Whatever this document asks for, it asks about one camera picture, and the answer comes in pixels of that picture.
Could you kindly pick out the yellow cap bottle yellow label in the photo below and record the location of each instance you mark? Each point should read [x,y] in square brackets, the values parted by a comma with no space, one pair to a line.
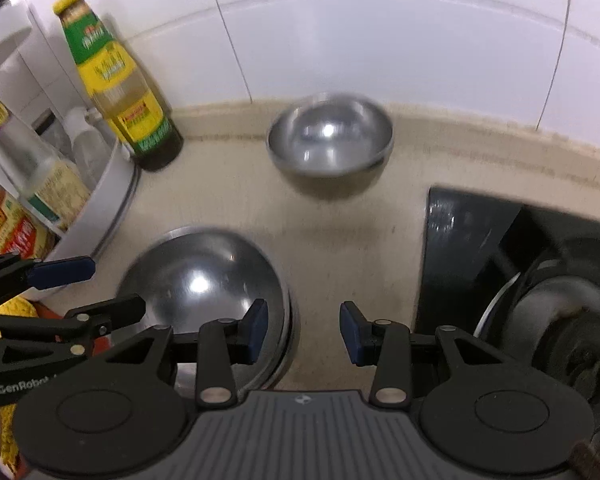
[5,230]

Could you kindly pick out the large steel bowl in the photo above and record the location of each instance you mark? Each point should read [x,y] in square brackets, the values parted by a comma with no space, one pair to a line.
[195,280]

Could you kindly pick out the yellow chenille mat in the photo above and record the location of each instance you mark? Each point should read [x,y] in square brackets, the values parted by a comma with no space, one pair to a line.
[9,440]

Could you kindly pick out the dark lid jar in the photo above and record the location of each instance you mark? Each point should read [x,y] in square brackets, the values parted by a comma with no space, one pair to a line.
[45,122]

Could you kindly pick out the small steel bowl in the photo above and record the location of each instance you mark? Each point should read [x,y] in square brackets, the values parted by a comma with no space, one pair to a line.
[330,135]

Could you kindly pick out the green yellow label bottle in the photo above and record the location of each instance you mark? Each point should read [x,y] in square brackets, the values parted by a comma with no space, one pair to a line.
[125,100]

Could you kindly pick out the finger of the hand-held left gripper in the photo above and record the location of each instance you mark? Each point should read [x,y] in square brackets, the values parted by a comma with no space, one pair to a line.
[62,271]
[105,310]

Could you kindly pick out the black gas stove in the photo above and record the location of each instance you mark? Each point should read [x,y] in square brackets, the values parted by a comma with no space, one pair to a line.
[455,240]

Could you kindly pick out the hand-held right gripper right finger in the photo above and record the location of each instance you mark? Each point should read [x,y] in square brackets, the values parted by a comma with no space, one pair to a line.
[352,332]

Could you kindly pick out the clear bottle purple label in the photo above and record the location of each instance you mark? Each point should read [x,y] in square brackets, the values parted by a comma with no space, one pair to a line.
[35,160]

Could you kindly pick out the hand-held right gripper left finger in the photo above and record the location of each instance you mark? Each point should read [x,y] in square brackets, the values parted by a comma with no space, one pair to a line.
[255,330]

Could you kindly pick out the white rotating condiment rack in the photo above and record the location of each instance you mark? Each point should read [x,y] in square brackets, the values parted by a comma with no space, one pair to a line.
[105,200]

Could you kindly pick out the small clear bottle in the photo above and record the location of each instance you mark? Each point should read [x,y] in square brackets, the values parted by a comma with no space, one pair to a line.
[87,150]

